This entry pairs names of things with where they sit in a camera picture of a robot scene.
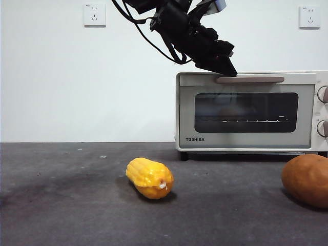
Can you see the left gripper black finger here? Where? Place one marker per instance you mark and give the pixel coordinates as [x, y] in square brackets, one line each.
[220, 66]

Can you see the brown potato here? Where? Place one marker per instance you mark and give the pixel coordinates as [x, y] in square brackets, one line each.
[307, 179]

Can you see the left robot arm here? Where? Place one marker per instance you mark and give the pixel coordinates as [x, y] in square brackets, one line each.
[179, 25]

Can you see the round oven knob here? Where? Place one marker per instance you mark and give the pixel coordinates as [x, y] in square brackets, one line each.
[323, 128]
[323, 94]

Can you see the cream toaster oven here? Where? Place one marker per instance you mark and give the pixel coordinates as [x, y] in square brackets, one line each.
[320, 112]

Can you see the yellow corn cob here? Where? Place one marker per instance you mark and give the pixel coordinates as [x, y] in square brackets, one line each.
[148, 176]

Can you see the pale grey left camera box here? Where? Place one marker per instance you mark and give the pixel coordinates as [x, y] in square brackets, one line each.
[220, 4]

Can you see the white wall socket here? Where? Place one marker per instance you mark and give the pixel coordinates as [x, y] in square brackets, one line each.
[309, 17]
[94, 15]

